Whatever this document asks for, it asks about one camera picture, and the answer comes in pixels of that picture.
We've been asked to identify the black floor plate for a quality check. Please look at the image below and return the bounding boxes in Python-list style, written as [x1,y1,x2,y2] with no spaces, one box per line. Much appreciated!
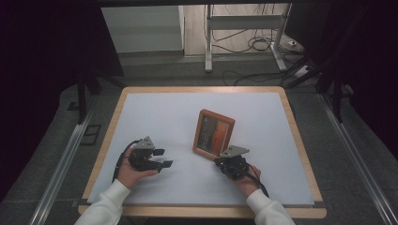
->
[79,124,102,146]

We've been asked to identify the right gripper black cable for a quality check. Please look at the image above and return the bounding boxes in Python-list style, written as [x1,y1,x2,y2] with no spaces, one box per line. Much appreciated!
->
[243,164,270,199]

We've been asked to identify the black floor cable bundle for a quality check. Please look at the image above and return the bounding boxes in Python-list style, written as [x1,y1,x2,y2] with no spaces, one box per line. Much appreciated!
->
[211,28,306,54]

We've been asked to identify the white metal desk frame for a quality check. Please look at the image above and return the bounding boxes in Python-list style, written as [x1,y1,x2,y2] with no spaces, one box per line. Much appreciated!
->
[204,3,294,74]

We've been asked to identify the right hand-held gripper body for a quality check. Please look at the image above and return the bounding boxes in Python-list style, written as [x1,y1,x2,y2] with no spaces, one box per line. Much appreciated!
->
[219,144,251,182]

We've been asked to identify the wooden table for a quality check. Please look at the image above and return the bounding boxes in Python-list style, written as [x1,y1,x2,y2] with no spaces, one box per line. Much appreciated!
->
[77,85,328,219]

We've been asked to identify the white table mat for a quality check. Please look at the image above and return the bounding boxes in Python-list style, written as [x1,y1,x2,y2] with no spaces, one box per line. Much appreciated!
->
[86,92,315,207]

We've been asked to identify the black metal stand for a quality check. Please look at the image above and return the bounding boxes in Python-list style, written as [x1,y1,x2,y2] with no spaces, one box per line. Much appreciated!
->
[281,6,356,124]
[75,70,127,125]

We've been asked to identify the dark curtain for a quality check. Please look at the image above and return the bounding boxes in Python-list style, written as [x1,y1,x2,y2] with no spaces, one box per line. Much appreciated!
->
[0,0,125,203]
[284,0,398,161]

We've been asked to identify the aluminium rail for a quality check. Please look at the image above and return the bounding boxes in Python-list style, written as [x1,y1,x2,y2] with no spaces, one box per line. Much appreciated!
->
[28,109,96,225]
[316,93,398,225]

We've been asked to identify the wooden picture frame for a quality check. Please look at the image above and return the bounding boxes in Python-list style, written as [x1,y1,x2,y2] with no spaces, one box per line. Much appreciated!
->
[191,108,237,161]

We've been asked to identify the white cabinet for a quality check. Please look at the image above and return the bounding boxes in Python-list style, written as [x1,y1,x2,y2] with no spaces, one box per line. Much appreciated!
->
[100,5,186,54]

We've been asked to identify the long black floor cable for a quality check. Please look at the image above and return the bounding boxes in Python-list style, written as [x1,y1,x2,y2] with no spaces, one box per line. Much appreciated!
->
[222,69,303,87]

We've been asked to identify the person's left hand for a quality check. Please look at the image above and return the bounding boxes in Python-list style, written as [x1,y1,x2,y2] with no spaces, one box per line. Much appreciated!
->
[115,155,160,190]

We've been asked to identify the white power strip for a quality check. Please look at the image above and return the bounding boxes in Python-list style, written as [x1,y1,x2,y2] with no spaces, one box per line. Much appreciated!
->
[294,64,314,79]

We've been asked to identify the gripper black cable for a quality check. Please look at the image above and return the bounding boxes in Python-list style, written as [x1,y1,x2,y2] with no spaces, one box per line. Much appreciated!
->
[112,140,141,184]
[243,164,270,199]

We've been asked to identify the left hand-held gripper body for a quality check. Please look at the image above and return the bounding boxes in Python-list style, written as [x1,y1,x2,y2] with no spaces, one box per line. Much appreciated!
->
[128,136,160,173]

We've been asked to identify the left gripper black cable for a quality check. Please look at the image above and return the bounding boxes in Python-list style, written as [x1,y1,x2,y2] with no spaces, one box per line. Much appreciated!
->
[112,140,141,184]

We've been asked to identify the person's right hand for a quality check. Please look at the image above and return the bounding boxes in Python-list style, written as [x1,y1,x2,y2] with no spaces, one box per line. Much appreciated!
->
[233,164,263,199]

